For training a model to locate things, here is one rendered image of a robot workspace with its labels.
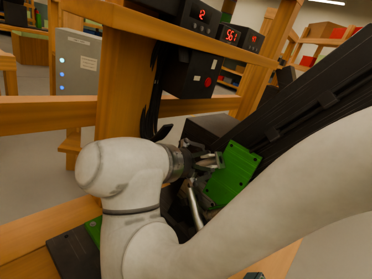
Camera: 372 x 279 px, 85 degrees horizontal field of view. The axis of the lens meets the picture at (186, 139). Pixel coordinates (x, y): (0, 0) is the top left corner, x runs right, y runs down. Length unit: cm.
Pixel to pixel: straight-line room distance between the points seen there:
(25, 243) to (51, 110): 40
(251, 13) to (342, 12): 323
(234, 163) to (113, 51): 48
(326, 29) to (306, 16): 544
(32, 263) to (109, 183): 48
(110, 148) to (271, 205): 24
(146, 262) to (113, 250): 6
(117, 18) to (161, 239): 39
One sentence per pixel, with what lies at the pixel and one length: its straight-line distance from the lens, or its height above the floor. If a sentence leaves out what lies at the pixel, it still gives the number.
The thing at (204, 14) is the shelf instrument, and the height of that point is 159.
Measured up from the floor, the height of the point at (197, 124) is 124.
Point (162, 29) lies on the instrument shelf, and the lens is 51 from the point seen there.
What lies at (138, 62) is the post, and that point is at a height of 142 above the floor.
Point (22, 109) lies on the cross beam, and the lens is 66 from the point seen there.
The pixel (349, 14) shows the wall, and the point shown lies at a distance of 985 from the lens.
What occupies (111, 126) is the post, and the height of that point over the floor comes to 123.
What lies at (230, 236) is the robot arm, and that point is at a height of 137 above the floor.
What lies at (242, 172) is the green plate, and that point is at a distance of 67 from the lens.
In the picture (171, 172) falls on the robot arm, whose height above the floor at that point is 127.
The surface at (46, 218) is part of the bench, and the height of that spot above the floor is 88.
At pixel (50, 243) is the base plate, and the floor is 90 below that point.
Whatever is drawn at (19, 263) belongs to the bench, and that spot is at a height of 88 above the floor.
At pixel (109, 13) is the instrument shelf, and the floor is 152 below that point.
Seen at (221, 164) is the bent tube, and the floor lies 120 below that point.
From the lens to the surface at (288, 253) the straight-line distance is 99.
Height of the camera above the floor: 152
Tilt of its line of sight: 25 degrees down
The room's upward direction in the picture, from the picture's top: 17 degrees clockwise
